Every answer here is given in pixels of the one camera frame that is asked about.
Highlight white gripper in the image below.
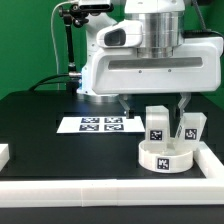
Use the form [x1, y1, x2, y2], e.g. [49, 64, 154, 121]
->
[91, 37, 223, 119]

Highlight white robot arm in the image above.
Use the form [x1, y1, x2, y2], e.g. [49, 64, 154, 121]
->
[86, 0, 224, 111]

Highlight white tag sheet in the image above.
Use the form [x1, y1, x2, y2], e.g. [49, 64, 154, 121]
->
[57, 116, 145, 134]

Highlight white part at left edge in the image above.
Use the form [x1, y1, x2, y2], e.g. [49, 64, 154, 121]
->
[0, 144, 10, 171]

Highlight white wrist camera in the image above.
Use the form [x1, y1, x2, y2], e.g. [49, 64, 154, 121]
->
[96, 20, 143, 48]

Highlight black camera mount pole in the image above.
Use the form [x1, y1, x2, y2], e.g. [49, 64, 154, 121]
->
[58, 4, 90, 93]

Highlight grey camera on pole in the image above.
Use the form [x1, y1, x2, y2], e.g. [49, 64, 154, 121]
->
[78, 0, 113, 13]

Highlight white L-shaped border frame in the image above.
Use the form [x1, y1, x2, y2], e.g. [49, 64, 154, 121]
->
[0, 143, 224, 208]

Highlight black cables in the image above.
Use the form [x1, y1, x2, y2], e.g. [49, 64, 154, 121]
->
[28, 73, 72, 92]

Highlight white cable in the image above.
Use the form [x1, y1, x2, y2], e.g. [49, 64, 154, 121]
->
[50, 0, 78, 76]

